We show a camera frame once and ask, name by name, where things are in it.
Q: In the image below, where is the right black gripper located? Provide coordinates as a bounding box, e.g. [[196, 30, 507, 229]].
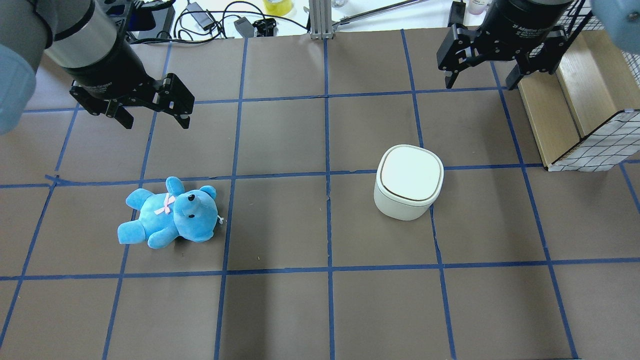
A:
[[436, 0, 572, 91]]

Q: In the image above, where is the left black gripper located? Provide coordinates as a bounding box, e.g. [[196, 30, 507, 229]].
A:
[[69, 38, 195, 130]]

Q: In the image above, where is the white trash can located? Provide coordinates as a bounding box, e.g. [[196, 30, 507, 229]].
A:
[[374, 144, 445, 221]]

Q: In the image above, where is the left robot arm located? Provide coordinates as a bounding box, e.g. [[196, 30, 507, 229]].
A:
[[0, 0, 195, 135]]

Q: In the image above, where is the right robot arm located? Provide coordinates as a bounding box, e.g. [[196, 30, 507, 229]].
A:
[[436, 0, 639, 90]]

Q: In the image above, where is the blue teddy bear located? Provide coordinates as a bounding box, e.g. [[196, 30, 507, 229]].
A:
[[117, 177, 225, 249]]

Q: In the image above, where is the yellow tape roll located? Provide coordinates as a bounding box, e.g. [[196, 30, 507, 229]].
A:
[[263, 0, 294, 17]]

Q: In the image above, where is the wooden wire-grid shelf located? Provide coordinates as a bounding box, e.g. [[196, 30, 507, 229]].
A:
[[519, 0, 640, 173]]

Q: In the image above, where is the aluminium frame post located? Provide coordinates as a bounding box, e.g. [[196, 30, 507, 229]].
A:
[[308, 0, 335, 40]]

